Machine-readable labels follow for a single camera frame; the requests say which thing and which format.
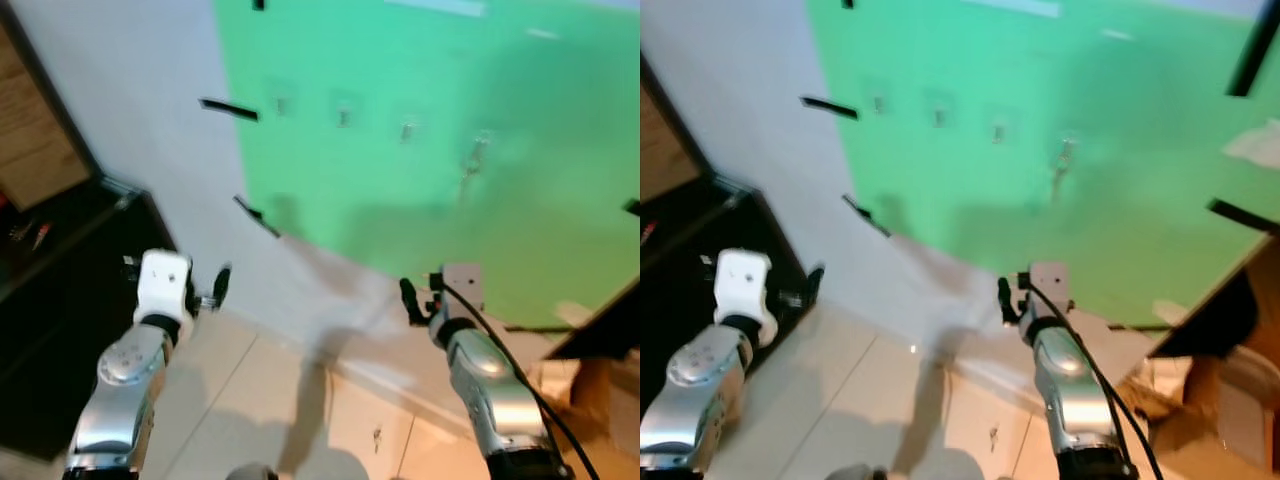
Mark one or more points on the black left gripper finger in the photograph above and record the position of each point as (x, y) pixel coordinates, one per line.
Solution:
(816, 282)
(222, 282)

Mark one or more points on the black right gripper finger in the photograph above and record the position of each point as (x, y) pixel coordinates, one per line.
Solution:
(408, 298)
(1004, 298)

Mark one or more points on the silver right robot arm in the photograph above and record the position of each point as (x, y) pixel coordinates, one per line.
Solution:
(1070, 390)
(490, 390)

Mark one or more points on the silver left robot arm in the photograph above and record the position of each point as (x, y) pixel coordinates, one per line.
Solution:
(690, 400)
(125, 400)

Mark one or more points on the silver hanging keys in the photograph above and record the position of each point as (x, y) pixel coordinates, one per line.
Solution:
(1062, 168)
(472, 165)

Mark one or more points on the black cabinet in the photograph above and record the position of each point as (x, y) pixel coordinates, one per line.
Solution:
(680, 300)
(50, 330)

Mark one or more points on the red pen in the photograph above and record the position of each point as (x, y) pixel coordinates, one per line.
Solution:
(40, 237)
(651, 232)

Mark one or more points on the dark wooden furniture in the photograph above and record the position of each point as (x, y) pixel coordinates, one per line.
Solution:
(600, 325)
(1220, 310)

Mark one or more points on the black tape strip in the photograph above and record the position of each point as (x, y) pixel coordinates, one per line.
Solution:
(1252, 50)
(828, 107)
(230, 110)
(1245, 216)

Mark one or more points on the grey robot leg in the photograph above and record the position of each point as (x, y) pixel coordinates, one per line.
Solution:
(252, 472)
(855, 473)

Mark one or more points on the brown wooden door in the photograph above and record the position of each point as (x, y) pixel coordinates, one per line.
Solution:
(660, 140)
(30, 130)

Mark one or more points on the brown cardboard box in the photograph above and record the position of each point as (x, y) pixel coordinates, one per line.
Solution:
(1220, 410)
(610, 410)

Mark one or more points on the crumpled white paper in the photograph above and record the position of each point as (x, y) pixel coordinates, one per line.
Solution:
(1255, 145)

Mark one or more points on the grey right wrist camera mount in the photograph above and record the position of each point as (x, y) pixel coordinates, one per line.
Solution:
(1050, 283)
(463, 285)

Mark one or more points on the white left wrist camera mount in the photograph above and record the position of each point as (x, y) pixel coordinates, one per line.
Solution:
(164, 282)
(745, 285)

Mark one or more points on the green wall sheet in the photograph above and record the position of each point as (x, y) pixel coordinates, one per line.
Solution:
(1000, 215)
(400, 210)

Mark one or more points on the clear adhesive wall hook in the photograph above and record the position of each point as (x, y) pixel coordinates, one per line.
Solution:
(281, 101)
(408, 130)
(998, 132)
(484, 139)
(345, 113)
(1069, 143)
(878, 102)
(940, 115)

